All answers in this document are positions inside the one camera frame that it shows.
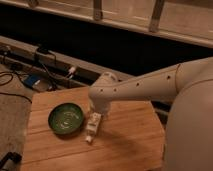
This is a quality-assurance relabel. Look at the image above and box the white plastic bottle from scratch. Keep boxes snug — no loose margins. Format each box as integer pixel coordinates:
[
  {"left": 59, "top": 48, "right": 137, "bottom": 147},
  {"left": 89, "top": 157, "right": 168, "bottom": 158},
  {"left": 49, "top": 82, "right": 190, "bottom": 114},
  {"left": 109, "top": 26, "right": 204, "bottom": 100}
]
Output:
[{"left": 85, "top": 113, "right": 102, "bottom": 144}]

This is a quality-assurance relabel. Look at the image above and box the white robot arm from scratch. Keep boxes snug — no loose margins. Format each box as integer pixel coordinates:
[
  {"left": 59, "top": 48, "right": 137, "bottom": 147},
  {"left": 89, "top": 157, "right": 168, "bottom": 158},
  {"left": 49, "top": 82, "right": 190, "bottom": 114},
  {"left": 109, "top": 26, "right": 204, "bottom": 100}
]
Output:
[{"left": 89, "top": 57, "right": 213, "bottom": 171}]

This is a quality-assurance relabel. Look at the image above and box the green ceramic bowl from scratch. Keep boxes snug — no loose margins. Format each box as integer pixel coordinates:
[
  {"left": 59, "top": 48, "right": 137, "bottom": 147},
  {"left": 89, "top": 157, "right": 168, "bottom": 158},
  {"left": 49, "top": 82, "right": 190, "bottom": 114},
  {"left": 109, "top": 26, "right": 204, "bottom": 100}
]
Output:
[{"left": 48, "top": 103, "right": 84, "bottom": 135}]

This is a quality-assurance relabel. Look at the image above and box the white plug connector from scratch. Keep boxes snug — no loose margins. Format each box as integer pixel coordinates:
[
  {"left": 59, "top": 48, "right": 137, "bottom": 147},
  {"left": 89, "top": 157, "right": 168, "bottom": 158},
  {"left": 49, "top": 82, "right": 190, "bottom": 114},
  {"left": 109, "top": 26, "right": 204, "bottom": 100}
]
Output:
[{"left": 68, "top": 66, "right": 77, "bottom": 79}]

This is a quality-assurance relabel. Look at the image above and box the wooden board table top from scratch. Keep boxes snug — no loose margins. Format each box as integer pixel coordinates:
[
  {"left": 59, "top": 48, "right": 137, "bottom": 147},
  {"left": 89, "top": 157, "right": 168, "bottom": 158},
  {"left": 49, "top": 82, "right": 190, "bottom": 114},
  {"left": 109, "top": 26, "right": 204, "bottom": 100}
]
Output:
[{"left": 21, "top": 87, "right": 164, "bottom": 171}]

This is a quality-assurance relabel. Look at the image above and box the blue box on floor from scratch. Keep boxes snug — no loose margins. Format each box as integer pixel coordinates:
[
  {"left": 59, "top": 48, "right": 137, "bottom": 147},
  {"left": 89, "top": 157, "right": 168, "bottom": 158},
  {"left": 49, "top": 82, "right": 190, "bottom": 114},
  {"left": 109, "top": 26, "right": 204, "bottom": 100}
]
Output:
[{"left": 23, "top": 75, "right": 41, "bottom": 89}]

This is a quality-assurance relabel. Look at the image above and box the black power adapter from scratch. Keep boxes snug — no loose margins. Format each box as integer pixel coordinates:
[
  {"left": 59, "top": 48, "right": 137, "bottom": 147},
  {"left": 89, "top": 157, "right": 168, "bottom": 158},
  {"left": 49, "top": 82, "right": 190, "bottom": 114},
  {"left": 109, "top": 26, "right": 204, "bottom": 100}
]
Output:
[{"left": 36, "top": 46, "right": 50, "bottom": 55}]

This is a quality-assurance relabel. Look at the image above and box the black object bottom left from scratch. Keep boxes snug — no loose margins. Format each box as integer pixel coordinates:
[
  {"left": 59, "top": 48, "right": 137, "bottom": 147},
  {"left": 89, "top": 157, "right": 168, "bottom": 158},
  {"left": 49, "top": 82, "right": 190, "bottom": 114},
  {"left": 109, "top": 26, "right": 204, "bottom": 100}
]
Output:
[{"left": 0, "top": 152, "right": 22, "bottom": 171}]

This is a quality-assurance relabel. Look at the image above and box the metal window frame rail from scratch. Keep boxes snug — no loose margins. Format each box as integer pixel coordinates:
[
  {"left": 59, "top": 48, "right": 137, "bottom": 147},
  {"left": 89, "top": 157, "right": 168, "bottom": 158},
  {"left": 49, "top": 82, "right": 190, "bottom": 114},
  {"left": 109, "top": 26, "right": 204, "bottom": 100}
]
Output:
[{"left": 0, "top": 0, "right": 213, "bottom": 48}]

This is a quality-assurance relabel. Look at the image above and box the black cable on floor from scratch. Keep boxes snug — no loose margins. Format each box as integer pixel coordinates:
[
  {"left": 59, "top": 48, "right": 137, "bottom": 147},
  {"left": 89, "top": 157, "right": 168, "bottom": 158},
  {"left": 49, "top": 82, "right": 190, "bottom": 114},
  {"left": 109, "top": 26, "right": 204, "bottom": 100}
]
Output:
[{"left": 0, "top": 71, "right": 33, "bottom": 104}]

